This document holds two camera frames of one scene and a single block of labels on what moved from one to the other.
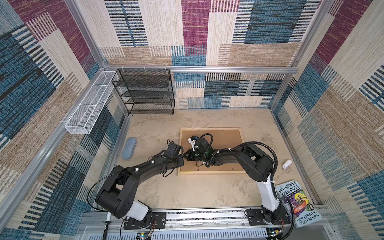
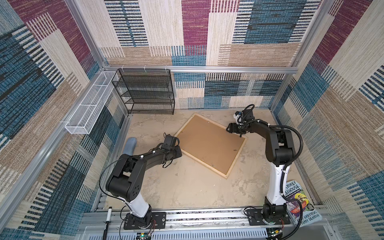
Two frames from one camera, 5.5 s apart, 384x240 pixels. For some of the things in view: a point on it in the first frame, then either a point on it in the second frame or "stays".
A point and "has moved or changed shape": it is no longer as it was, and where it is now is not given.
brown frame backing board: [221, 139] has moved or changed shape
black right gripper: [190, 157] → [232, 126]
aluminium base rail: [209, 225] stays
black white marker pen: [106, 226] stays
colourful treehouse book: [304, 212] stays
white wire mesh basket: [83, 118] stays
